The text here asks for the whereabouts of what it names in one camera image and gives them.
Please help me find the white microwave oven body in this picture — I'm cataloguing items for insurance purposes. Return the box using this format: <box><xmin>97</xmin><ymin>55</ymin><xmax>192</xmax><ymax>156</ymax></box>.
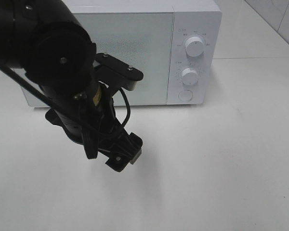
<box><xmin>21</xmin><ymin>0</ymin><xmax>223</xmax><ymax>108</ymax></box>

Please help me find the white upper power knob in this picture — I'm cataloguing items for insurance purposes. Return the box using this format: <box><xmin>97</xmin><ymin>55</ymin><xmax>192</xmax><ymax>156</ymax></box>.
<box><xmin>184</xmin><ymin>35</ymin><xmax>204</xmax><ymax>57</ymax></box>

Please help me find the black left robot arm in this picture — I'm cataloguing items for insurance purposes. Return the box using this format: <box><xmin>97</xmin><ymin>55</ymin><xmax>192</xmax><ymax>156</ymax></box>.
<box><xmin>0</xmin><ymin>0</ymin><xmax>144</xmax><ymax>172</ymax></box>

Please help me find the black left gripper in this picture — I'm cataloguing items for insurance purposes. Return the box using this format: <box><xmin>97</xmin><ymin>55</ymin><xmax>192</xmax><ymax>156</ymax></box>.
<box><xmin>44</xmin><ymin>81</ymin><xmax>143</xmax><ymax>172</ymax></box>

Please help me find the white round door button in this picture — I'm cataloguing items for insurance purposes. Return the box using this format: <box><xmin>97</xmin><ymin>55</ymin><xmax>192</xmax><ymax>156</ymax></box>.
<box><xmin>178</xmin><ymin>90</ymin><xmax>193</xmax><ymax>102</ymax></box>

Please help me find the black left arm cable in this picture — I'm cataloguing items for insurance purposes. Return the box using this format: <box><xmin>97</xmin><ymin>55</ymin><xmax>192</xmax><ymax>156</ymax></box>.
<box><xmin>0</xmin><ymin>55</ymin><xmax>131</xmax><ymax>160</ymax></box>

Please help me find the white microwave door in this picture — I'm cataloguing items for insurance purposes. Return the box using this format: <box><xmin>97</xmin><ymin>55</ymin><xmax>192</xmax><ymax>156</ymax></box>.
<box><xmin>21</xmin><ymin>12</ymin><xmax>175</xmax><ymax>108</ymax></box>

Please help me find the white timer knob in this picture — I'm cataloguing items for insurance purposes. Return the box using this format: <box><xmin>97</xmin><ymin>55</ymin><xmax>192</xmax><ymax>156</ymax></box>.
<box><xmin>181</xmin><ymin>68</ymin><xmax>199</xmax><ymax>86</ymax></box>

